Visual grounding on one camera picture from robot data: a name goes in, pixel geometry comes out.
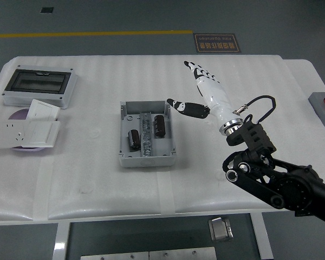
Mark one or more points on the silver metal bracket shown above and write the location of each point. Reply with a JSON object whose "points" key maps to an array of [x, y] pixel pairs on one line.
{"points": [[220, 228]]}

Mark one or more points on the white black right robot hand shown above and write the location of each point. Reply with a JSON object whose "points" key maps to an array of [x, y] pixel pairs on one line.
{"points": [[215, 94]]}

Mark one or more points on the metal rail in junction box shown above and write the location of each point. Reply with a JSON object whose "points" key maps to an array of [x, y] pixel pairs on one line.
{"points": [[146, 135]]}

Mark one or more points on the white foam mat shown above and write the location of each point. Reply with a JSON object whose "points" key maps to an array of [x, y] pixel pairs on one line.
{"points": [[97, 81]]}

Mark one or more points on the white switch panel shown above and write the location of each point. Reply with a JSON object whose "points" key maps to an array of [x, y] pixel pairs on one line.
{"points": [[42, 132], [42, 109]]}

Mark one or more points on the brown floor sign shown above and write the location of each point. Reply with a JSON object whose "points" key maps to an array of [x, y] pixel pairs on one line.
{"points": [[217, 43]]}

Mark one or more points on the dark floor hatch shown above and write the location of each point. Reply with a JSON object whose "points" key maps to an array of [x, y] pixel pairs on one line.
{"points": [[46, 10]]}

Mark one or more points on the grey metal plate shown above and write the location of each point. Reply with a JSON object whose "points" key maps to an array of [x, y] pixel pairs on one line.
{"points": [[182, 254], [115, 256]]}

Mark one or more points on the white wall socket panel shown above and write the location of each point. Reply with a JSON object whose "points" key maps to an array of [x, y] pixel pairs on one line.
{"points": [[9, 134]]}

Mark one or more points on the grey box with dark window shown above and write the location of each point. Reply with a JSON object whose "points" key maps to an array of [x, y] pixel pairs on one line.
{"points": [[38, 82]]}

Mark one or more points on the purple round plate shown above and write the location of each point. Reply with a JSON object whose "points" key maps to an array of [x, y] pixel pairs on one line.
{"points": [[17, 115]]}

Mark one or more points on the open grey junction box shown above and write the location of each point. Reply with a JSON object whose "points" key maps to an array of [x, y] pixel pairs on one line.
{"points": [[165, 146]]}

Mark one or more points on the white table leg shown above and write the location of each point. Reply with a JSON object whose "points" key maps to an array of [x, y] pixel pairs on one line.
{"points": [[262, 238], [61, 241]]}

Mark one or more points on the grey square base block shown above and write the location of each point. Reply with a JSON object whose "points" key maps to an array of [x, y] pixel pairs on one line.
{"points": [[322, 113]]}

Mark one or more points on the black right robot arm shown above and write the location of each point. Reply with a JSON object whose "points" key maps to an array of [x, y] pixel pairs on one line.
{"points": [[287, 187]]}

